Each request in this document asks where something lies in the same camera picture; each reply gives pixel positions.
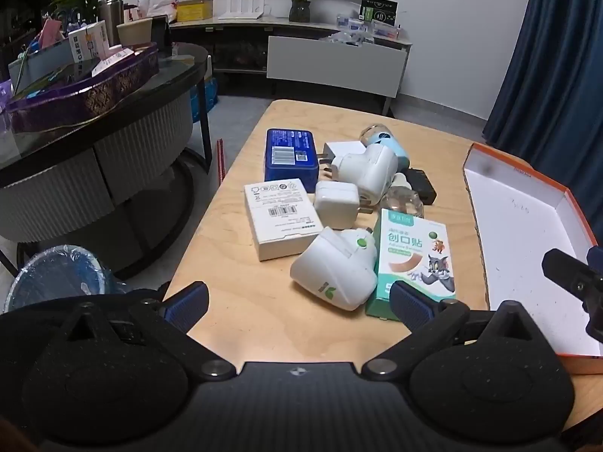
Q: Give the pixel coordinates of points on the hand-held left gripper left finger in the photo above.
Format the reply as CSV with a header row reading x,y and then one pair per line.
x,y
188,299

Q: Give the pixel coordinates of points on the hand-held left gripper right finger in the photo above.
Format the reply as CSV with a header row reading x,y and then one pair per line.
x,y
410,303

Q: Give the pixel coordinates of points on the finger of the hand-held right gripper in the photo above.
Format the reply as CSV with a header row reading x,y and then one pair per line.
x,y
563,268

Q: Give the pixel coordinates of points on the green cartoon bandage box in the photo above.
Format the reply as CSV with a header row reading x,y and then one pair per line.
x,y
414,254

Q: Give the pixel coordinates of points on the orange-edged box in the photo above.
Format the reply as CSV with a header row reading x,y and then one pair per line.
x,y
518,245

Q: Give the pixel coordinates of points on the white heater with green button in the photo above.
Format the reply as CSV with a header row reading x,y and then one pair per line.
x,y
329,273

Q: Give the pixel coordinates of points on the clear liquid refill bottle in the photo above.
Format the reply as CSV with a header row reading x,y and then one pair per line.
x,y
405,201

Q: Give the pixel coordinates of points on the white barcode box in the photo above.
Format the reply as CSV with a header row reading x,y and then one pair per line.
x,y
282,226

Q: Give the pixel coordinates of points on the white cube charger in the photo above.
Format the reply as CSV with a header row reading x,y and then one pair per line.
x,y
334,202

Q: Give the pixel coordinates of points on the white ribbed plug-in heater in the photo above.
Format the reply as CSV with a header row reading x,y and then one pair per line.
x,y
365,172

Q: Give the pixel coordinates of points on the light blue toothpick jar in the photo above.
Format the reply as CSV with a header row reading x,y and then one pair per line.
x,y
391,143

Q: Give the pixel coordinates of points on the blue rectangular box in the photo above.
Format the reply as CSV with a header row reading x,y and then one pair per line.
x,y
289,155

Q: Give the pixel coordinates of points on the small black box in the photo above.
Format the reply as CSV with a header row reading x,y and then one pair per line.
x,y
421,183

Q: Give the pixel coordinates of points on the bin with plastic liner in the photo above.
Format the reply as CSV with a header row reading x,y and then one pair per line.
x,y
56,273

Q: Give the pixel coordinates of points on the thin red rod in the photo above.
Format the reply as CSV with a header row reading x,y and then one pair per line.
x,y
219,162

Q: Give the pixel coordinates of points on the dark round coffee table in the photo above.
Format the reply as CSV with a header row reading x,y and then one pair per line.
x,y
117,150

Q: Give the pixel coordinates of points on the small white plug adapter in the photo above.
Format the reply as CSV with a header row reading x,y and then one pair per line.
x,y
344,147

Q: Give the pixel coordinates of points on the blue wrapped boxes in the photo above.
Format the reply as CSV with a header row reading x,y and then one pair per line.
x,y
205,99

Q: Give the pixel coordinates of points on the blue curtain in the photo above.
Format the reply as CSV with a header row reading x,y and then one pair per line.
x,y
556,56

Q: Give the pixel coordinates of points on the purple patterned box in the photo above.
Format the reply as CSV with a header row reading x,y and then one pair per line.
x,y
94,99

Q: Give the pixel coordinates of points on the pink and white box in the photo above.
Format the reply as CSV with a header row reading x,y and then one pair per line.
x,y
113,59

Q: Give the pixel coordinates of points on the grey television cabinet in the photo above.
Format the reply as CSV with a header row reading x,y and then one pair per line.
x,y
329,63

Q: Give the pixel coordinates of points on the black square box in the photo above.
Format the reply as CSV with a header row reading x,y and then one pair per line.
x,y
161,33

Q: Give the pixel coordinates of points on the beige cup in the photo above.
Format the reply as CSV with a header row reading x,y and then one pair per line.
x,y
133,32

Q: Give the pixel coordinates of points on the clear plastic bag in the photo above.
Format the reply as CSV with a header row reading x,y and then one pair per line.
x,y
346,37

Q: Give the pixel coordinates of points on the white printed carton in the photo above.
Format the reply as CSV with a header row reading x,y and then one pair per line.
x,y
87,42

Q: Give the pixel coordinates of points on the clear plastic containers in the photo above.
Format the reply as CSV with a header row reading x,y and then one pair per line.
x,y
377,28

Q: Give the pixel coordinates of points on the yellow box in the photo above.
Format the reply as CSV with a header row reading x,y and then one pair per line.
x,y
194,10

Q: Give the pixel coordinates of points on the black and green package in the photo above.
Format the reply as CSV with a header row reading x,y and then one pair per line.
x,y
379,10

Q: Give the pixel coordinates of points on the white and red plastic bag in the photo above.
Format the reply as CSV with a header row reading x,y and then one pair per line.
x,y
160,4

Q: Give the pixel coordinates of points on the white router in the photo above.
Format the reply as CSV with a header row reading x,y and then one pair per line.
x,y
240,5

